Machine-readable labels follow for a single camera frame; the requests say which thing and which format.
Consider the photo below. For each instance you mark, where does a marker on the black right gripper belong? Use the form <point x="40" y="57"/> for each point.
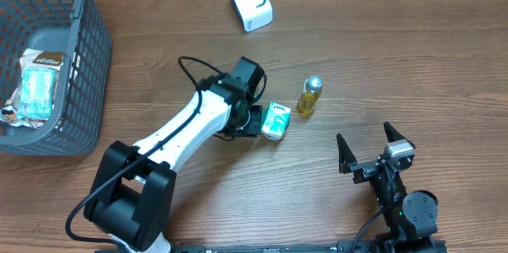
<point x="364" y="169"/>

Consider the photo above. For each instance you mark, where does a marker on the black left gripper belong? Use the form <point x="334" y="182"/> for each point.
<point x="251" y="124"/>

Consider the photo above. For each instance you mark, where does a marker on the teal tissue pack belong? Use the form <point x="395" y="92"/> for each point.
<point x="275" y="121"/>

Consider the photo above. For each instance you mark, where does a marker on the yellow dish soap bottle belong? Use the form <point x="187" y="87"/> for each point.
<point x="311" y="92"/>

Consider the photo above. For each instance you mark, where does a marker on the teal wipes packet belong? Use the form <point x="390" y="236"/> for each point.
<point x="37" y="89"/>

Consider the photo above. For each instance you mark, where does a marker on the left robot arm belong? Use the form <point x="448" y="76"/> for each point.
<point x="133" y="188"/>

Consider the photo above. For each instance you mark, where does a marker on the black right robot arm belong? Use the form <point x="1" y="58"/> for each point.
<point x="411" y="218"/>

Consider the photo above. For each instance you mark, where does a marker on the white barcode scanner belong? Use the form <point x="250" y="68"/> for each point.
<point x="253" y="14"/>

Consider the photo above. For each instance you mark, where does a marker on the grey plastic mesh basket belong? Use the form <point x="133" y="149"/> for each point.
<point x="74" y="28"/>

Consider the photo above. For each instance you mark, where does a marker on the beige brown snack bag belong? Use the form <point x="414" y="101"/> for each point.
<point x="36" y="59"/>

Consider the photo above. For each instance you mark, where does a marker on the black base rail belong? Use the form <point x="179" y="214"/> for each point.
<point x="262" y="249"/>

